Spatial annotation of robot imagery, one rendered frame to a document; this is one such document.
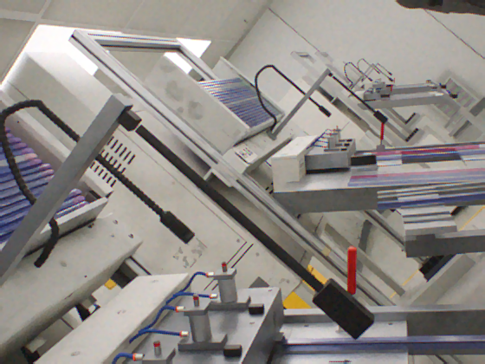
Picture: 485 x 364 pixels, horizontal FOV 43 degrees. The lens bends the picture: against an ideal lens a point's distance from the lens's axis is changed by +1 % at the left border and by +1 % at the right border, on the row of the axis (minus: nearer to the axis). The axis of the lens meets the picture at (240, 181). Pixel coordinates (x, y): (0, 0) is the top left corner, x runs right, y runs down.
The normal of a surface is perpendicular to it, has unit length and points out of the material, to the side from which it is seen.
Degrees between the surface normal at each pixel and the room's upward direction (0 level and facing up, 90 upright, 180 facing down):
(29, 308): 90
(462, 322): 90
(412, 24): 90
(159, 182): 90
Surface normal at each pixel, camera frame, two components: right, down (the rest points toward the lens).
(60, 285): 0.61, -0.73
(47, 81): -0.25, 0.19
